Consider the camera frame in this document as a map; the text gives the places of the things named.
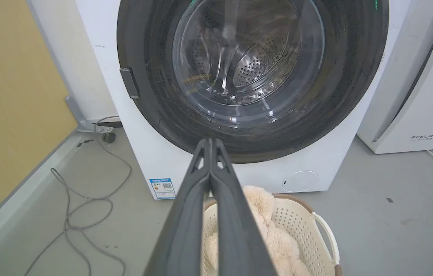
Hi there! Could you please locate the white front-load washing machine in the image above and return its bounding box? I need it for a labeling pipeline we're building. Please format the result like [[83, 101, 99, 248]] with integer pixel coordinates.
[[74, 0, 412, 200]]

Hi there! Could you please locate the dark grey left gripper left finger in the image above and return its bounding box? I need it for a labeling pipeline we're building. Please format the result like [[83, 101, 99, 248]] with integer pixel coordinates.
[[143, 138, 212, 276]]

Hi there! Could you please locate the grey power cable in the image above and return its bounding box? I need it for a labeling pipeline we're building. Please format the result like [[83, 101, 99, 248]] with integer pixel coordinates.
[[23, 116, 133, 276]]

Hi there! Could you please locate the white partition panel with caster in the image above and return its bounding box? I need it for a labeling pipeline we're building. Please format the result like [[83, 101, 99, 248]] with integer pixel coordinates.
[[26, 0, 123, 144]]

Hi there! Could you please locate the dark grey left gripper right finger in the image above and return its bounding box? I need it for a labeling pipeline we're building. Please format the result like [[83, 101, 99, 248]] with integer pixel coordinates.
[[210, 138, 277, 276]]

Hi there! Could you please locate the white air purifier appliance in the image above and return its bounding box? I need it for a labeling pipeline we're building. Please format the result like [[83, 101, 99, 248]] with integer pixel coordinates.
[[356, 0, 433, 154]]

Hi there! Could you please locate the round dark washing machine door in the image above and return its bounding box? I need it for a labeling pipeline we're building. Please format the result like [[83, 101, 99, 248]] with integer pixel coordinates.
[[117, 0, 389, 164]]

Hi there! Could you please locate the cream perforated laundry basket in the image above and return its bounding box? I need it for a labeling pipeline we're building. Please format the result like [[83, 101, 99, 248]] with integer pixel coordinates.
[[200, 194, 342, 276]]

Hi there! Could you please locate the beige fluffy plush toy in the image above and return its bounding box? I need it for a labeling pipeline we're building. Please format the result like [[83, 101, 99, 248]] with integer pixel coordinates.
[[205, 186, 312, 276]]

